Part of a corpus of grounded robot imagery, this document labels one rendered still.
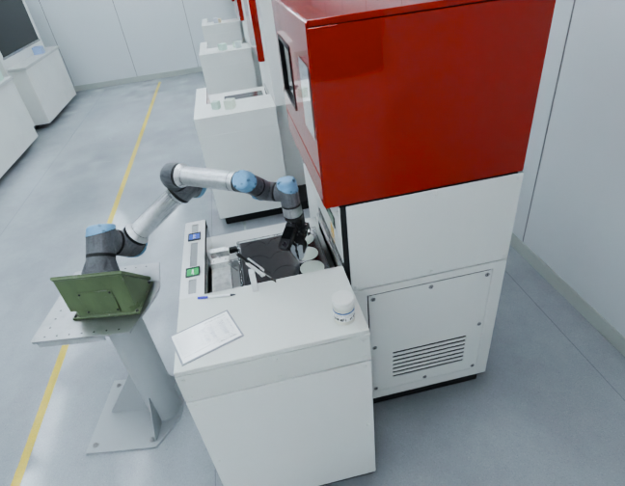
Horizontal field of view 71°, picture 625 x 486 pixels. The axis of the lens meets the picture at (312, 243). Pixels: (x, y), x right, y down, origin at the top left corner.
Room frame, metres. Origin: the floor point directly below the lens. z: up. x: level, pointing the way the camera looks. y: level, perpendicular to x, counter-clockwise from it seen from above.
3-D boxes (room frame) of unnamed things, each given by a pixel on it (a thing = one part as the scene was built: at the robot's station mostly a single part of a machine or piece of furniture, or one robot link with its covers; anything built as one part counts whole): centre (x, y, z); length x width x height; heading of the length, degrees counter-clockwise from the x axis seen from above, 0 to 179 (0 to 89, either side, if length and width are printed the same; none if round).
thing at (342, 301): (1.02, -0.07, 1.01); 0.07 x 0.07 x 0.10
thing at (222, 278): (1.43, 0.40, 0.87); 0.36 x 0.08 x 0.03; 7
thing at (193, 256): (1.51, 0.50, 0.89); 0.55 x 0.09 x 0.14; 7
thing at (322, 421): (1.39, 0.23, 0.41); 0.97 x 0.64 x 0.82; 7
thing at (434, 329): (1.75, -0.40, 0.41); 0.82 x 0.71 x 0.82; 7
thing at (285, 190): (1.46, 0.07, 1.22); 0.09 x 0.08 x 0.11; 61
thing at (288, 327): (1.09, 0.18, 0.89); 0.62 x 0.35 x 0.14; 97
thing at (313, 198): (1.70, -0.06, 1.02); 0.82 x 0.03 x 0.40; 7
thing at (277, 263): (1.48, 0.13, 0.90); 0.34 x 0.34 x 0.01; 7
